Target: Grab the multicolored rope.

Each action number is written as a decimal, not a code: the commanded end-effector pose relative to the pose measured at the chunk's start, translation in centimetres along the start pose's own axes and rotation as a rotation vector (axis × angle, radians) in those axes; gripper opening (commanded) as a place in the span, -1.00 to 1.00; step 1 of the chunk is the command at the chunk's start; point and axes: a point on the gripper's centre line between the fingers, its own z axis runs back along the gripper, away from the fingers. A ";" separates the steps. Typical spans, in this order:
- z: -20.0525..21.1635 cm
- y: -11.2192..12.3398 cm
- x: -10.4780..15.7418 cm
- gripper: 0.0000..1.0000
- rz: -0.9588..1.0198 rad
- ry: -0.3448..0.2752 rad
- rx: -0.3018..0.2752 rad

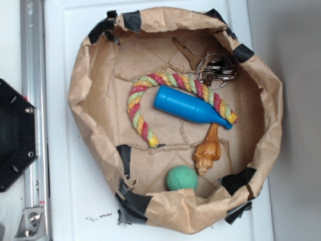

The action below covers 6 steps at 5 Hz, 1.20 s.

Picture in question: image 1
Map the brown paper bag bin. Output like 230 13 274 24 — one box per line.
68 7 283 234

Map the orange spiral seashell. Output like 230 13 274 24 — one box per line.
192 123 221 176

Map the green golf ball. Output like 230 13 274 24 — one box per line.
166 166 199 191

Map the multicolored twisted rope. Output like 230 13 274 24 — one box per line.
127 72 239 148

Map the silver key bunch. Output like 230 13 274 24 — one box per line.
172 38 237 89

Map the metal corner bracket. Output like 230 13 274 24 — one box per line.
14 207 46 240

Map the blue plastic bottle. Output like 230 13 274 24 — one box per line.
153 85 238 130

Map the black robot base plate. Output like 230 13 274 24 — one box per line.
1 79 37 193

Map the aluminium extrusion rail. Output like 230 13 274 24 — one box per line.
20 1 52 240

